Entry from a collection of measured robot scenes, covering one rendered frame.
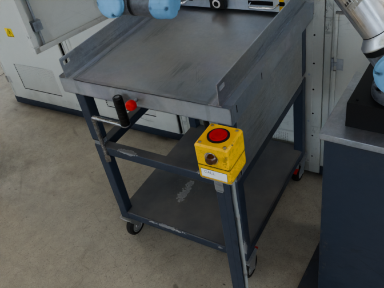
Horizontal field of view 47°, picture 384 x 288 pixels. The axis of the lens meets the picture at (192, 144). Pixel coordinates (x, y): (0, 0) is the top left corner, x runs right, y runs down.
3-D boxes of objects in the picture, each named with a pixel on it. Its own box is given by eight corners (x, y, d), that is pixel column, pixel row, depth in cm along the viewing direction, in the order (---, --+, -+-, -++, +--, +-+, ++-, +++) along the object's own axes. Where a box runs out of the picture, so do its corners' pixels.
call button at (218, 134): (223, 147, 91) (222, 141, 90) (206, 143, 93) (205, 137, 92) (231, 135, 94) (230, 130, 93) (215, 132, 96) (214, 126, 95)
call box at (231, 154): (231, 186, 95) (226, 151, 88) (199, 178, 99) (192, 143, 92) (247, 163, 100) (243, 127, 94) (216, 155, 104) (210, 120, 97)
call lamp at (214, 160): (216, 170, 92) (214, 158, 90) (202, 166, 93) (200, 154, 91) (219, 166, 93) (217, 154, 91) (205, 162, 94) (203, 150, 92)
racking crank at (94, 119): (103, 162, 154) (76, 91, 136) (108, 156, 156) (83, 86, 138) (140, 174, 146) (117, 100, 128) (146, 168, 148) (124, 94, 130)
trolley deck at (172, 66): (232, 126, 116) (230, 108, 113) (64, 91, 146) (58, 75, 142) (313, 18, 159) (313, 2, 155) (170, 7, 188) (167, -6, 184)
